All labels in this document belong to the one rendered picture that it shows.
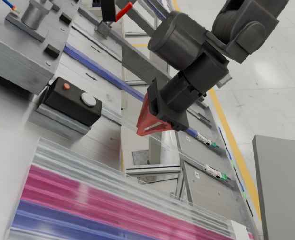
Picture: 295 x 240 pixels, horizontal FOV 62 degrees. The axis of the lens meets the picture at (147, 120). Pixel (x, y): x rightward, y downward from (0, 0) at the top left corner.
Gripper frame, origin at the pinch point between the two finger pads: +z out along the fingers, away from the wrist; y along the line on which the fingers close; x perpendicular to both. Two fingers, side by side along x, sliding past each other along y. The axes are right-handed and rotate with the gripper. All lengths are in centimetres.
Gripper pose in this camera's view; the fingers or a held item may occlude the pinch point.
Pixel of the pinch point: (141, 129)
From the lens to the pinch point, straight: 48.8
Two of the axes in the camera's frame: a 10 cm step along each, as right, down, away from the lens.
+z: -6.2, 5.8, 5.3
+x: 7.8, 4.0, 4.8
